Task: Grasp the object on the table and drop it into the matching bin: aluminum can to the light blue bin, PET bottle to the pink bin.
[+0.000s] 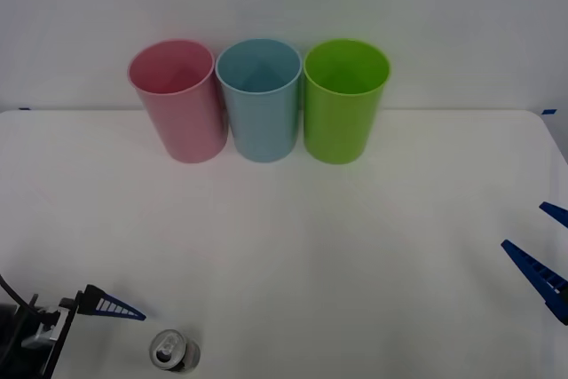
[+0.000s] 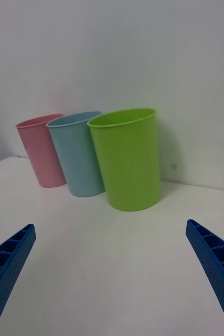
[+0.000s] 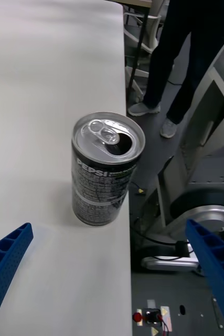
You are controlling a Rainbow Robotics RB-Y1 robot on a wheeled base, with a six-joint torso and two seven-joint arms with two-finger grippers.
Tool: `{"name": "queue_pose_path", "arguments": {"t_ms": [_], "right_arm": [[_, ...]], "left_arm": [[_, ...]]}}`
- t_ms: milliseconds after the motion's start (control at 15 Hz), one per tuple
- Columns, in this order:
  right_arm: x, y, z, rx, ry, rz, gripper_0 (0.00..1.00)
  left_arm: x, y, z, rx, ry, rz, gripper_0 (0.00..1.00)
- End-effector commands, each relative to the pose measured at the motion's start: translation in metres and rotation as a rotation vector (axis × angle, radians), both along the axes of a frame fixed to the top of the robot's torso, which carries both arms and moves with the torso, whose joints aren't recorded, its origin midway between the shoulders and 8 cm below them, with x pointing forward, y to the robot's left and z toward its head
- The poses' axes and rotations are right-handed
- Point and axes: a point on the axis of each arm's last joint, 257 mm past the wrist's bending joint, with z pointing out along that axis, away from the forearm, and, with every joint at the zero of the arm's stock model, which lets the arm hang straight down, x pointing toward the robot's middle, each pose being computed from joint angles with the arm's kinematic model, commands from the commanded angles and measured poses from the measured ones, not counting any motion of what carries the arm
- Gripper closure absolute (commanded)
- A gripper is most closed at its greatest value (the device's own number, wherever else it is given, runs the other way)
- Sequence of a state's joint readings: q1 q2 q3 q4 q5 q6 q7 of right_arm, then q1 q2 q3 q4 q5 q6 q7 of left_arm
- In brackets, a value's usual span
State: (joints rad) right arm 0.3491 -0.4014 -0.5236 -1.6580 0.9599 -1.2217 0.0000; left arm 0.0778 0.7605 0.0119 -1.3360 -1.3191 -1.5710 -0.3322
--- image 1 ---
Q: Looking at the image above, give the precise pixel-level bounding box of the pale blue plastic bin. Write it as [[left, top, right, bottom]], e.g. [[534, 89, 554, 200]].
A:
[[215, 38, 304, 163]]

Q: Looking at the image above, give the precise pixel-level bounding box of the pink plastic bin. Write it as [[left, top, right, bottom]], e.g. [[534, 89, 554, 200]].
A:
[[127, 38, 229, 163]]

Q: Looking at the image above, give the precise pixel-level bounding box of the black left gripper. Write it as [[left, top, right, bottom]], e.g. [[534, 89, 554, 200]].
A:
[[17, 283, 147, 379]]

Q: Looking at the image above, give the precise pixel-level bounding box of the green plastic bin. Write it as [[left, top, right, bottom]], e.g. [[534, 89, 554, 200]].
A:
[[303, 38, 391, 165]]

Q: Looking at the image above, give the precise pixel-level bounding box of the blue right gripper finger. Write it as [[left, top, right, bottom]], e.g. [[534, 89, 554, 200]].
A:
[[501, 240, 568, 326], [538, 201, 568, 225]]

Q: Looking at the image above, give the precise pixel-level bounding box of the black drink can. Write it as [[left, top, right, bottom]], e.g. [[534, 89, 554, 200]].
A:
[[148, 328, 201, 374]]

